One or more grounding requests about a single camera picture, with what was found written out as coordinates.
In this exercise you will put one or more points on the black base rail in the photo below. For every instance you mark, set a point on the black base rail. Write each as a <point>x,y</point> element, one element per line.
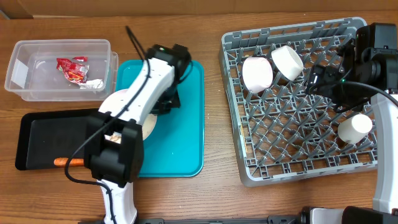
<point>272,219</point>

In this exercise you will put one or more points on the clear plastic bin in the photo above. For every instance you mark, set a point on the clear plastic bin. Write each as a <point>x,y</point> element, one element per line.
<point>32,72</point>

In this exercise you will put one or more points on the white cup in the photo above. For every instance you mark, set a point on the white cup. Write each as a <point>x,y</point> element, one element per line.
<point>352,130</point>

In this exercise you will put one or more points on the white bowl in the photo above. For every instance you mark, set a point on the white bowl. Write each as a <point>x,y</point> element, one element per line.
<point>287,62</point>
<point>257,74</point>

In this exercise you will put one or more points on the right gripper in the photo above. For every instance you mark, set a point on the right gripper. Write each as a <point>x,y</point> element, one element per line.
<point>328,80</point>

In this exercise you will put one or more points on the orange carrot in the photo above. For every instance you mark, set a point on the orange carrot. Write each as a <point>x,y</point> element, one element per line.
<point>62,161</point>

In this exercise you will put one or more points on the grey dishwasher rack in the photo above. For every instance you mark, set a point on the grey dishwasher rack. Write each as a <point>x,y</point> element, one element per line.
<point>282,134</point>

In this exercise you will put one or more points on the peanut pile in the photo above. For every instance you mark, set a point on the peanut pile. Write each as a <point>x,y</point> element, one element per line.
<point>115,137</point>

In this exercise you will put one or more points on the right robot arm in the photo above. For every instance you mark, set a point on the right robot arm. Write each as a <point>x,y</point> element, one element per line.
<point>367,73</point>

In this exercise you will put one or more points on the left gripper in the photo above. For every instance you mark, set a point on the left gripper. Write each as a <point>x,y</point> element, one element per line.
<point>174,103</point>

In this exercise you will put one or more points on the black plastic tray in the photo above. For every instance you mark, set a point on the black plastic tray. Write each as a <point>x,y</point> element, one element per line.
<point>47,136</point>

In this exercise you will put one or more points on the white round plate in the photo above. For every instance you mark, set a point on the white round plate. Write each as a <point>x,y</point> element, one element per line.
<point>149,126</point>

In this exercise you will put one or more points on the teal serving tray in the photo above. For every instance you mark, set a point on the teal serving tray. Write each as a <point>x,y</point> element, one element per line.
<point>175,148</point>

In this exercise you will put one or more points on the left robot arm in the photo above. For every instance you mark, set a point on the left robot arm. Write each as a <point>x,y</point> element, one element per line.
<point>115,152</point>

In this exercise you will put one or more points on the red snack wrapper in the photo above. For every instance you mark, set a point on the red snack wrapper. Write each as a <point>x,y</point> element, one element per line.
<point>76,70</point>

